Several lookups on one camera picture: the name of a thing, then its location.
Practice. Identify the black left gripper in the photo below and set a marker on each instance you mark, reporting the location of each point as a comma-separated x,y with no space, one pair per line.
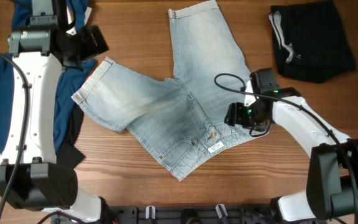
92,49

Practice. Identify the black garment under pile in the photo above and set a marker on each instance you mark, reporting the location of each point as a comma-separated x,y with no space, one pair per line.
68,155

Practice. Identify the dark blue shirt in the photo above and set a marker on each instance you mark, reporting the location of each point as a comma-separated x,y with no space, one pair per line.
69,82

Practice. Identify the folded black shorts white stripes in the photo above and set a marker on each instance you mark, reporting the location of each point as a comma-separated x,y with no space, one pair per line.
309,41

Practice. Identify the light blue denim shorts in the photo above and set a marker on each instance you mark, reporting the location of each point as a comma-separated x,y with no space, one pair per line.
179,120

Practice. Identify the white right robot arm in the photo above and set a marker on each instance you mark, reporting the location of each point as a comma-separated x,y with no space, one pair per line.
332,184

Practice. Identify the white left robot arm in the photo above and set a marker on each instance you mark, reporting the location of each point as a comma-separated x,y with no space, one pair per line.
30,178

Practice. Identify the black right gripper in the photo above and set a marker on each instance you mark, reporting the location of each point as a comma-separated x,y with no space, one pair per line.
233,114

